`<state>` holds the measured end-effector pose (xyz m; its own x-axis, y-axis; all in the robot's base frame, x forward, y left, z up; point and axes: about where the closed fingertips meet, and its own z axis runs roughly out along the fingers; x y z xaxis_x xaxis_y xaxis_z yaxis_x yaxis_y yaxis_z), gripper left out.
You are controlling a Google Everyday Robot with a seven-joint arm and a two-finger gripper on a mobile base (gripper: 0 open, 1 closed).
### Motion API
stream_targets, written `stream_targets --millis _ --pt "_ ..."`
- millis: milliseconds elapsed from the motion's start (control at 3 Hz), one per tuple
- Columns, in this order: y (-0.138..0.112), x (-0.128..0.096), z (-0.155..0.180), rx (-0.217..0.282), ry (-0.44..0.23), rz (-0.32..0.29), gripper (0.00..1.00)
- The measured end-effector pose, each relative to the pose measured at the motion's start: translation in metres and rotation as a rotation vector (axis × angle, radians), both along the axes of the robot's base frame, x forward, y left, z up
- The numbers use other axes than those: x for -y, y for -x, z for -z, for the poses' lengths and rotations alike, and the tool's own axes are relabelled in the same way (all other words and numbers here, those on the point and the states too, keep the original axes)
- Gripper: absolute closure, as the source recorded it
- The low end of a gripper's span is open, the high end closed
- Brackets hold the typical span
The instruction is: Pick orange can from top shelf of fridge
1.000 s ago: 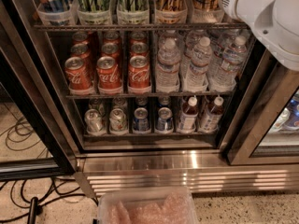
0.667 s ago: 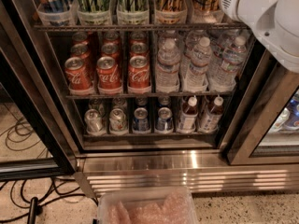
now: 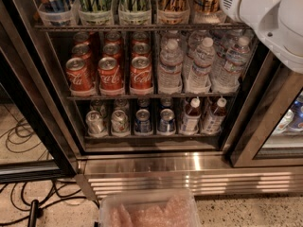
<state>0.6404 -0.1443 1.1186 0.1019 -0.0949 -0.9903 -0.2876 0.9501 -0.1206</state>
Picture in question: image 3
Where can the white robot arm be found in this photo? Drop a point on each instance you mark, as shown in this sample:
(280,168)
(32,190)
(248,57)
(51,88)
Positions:
(278,24)

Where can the coca-cola can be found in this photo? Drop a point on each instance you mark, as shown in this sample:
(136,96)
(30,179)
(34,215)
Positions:
(141,73)
(112,50)
(141,49)
(110,74)
(83,51)
(79,74)

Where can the front right Coca-Cola can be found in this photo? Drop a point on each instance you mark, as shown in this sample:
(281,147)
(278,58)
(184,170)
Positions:
(141,73)

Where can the front middle Coca-Cola can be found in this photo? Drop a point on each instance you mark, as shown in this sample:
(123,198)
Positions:
(110,74)

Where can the blue can front right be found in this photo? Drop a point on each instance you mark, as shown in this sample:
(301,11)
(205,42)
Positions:
(167,122)

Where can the blue can front left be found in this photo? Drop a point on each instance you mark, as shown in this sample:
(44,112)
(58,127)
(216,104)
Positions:
(142,123)

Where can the right fridge glass door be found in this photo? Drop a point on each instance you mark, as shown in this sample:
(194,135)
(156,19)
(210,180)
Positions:
(260,116)

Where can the front left Coca-Cola can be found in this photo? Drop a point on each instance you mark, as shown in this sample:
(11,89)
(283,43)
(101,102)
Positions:
(79,74)

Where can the blue can behind right door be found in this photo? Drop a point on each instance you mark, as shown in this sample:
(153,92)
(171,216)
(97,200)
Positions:
(297,122)

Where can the silver can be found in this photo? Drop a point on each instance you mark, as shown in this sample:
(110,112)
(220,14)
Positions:
(94,122)
(120,123)

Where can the silver can front left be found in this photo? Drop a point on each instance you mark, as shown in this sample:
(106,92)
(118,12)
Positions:
(94,122)

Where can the stainless fridge base grille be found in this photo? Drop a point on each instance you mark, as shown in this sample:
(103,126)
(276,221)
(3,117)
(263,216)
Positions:
(202,173)

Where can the open fridge glass door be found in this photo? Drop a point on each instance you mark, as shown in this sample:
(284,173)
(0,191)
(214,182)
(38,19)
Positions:
(24,55)

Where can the front left water bottle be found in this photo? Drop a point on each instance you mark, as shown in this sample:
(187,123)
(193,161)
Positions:
(170,66)

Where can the water bottle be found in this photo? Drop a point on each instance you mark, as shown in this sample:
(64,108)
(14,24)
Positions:
(203,55)
(230,62)
(170,66)

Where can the front right water bottle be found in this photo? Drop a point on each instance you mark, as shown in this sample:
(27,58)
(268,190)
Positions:
(230,62)

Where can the front middle water bottle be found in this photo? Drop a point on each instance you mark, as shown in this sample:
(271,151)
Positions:
(203,55)

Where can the left tea bottle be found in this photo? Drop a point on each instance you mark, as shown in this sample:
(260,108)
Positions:
(191,116)

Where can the tea bottle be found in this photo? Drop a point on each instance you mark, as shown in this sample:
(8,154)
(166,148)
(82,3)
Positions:
(191,116)
(214,116)

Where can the right tea bottle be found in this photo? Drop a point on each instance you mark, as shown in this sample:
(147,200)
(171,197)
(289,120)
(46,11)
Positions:
(214,116)

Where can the clear plastic bin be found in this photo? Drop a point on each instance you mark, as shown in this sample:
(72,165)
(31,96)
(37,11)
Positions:
(150,208)

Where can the middle wire shelf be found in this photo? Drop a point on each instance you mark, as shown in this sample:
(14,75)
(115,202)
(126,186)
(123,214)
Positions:
(181,95)

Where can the wire shelf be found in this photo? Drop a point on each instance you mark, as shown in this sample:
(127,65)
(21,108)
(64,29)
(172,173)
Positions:
(181,95)
(132,28)

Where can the top wire shelf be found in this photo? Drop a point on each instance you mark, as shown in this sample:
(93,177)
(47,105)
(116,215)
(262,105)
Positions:
(132,28)

